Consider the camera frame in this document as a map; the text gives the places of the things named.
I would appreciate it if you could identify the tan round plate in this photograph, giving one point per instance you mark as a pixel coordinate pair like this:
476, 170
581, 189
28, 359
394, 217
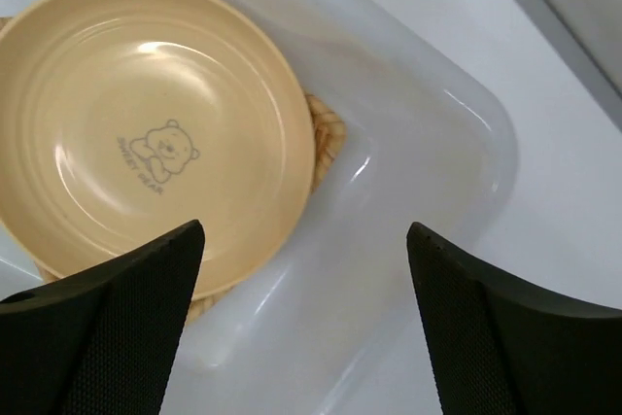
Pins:
122, 119

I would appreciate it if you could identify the clear plastic bin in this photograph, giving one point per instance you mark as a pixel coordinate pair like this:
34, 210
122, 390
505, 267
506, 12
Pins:
331, 325

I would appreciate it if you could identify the woven bamboo triangular basket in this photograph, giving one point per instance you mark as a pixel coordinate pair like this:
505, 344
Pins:
330, 134

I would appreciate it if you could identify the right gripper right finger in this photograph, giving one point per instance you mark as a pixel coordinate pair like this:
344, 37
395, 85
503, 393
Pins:
499, 344

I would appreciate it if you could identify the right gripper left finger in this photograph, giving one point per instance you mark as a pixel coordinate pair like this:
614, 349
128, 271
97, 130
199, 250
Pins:
101, 341

